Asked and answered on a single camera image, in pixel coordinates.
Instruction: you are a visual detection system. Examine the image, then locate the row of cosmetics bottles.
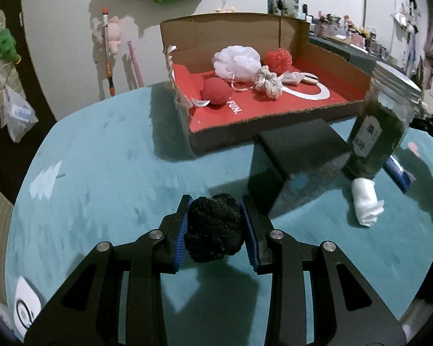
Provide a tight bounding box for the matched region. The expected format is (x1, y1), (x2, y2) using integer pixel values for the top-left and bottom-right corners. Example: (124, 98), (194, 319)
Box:
(292, 3), (401, 60)

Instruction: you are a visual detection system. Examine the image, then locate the tall jar of green leaves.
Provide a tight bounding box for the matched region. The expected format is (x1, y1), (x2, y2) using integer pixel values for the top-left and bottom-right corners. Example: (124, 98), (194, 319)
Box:
(341, 61), (423, 180)

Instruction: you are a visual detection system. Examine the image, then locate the clear plastic bag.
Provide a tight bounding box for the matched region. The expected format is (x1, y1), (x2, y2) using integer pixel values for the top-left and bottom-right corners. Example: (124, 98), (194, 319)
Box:
(279, 71), (305, 86)
(2, 84), (38, 143)

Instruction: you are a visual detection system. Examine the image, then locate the green plush toy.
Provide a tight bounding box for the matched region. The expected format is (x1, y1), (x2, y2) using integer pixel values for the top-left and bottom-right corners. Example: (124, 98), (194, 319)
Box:
(0, 29), (21, 63)

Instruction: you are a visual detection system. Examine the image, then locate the orange tipped stick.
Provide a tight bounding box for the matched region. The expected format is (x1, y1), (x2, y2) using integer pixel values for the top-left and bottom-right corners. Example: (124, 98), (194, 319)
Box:
(102, 6), (116, 97)

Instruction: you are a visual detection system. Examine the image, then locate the red plush ball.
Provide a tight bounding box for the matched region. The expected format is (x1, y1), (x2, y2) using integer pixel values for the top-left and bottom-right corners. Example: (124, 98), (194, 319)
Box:
(201, 77), (232, 106)

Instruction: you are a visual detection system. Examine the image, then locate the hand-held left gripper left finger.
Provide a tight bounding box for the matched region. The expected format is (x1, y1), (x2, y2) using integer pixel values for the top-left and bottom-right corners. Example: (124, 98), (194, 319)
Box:
(23, 195), (193, 346)

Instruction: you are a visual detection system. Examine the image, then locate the black box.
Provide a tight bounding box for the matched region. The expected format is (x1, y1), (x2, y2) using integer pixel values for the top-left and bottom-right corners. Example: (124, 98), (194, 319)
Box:
(247, 119), (352, 219)

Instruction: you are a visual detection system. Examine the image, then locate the white rolled cloth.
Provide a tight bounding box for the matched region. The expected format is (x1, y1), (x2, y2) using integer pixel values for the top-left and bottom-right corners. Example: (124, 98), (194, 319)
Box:
(351, 177), (385, 228)

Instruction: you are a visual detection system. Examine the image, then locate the cream scrunchie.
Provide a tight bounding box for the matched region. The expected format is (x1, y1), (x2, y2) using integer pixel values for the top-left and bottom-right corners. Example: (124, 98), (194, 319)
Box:
(254, 65), (285, 99)

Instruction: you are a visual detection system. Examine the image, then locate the pink stick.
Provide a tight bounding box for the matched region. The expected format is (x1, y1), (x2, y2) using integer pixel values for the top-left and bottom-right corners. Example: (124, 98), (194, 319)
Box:
(127, 41), (145, 88)

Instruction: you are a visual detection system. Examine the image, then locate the blue and white cloth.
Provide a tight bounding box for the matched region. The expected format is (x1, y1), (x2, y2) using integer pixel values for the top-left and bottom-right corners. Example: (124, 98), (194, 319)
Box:
(382, 155), (414, 193)

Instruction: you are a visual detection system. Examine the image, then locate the red knitted ball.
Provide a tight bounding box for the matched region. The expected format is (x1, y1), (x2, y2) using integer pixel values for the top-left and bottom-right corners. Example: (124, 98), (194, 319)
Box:
(263, 48), (294, 70)

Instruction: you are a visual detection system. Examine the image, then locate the black yarn pompom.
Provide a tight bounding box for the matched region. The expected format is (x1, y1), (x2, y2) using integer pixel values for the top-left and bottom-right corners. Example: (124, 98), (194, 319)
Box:
(184, 193), (246, 264)

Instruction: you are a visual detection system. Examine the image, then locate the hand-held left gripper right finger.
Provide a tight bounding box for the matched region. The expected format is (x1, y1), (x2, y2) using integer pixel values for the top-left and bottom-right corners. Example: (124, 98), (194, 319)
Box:
(240, 195), (408, 346)

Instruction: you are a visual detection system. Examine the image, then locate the table with dark cloth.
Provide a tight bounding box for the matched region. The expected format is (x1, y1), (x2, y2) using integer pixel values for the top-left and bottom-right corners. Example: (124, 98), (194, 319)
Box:
(308, 34), (394, 76)

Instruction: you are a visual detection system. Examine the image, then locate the dark wooden door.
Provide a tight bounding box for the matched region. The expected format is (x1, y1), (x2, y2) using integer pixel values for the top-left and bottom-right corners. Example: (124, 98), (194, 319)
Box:
(0, 0), (56, 206)

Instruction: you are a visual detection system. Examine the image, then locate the pale pink plush toy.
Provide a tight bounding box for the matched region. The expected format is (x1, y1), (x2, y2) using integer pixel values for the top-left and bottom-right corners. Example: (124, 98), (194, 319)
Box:
(93, 16), (125, 55)

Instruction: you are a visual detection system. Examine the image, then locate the dark furniture frame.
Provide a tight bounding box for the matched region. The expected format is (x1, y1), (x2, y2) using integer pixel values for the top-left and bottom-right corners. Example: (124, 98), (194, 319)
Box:
(409, 113), (433, 146)

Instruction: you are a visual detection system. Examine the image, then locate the clear hanging plastic bag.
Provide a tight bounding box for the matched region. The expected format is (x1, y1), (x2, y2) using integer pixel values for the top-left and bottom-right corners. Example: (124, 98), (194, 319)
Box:
(2, 84), (38, 143)

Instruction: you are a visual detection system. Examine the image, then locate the white mesh bath pouf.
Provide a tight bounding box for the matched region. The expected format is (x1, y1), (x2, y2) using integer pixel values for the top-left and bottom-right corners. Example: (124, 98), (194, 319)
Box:
(213, 46), (263, 91)

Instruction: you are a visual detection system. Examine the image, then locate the cardboard box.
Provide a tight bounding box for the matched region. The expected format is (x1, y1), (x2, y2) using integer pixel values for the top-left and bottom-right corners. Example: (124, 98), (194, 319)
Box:
(160, 12), (374, 158)

